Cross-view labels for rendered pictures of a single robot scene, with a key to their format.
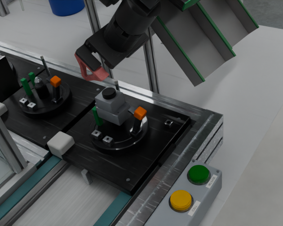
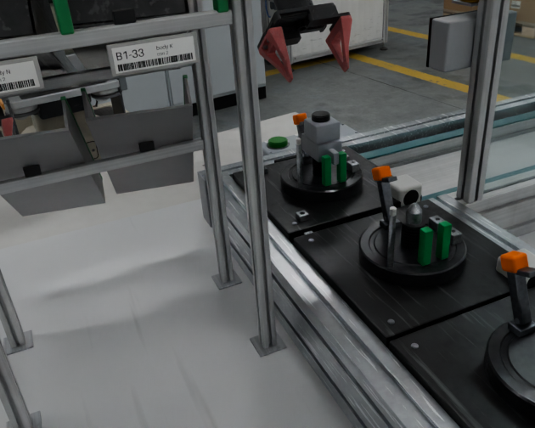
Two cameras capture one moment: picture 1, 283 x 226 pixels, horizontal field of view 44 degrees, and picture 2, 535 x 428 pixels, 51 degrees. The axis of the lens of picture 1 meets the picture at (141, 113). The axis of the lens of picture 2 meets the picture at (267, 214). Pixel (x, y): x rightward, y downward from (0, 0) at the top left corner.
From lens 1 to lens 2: 1.46 m
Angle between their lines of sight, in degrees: 105
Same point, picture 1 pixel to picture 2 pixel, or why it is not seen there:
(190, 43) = (150, 166)
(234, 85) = (94, 267)
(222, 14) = (35, 191)
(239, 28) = (30, 206)
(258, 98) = (103, 240)
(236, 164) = not seen: hidden behind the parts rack
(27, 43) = not seen: outside the picture
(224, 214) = not seen: hidden behind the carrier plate
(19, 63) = (475, 396)
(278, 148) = (165, 198)
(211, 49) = (124, 180)
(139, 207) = (345, 143)
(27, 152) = (456, 208)
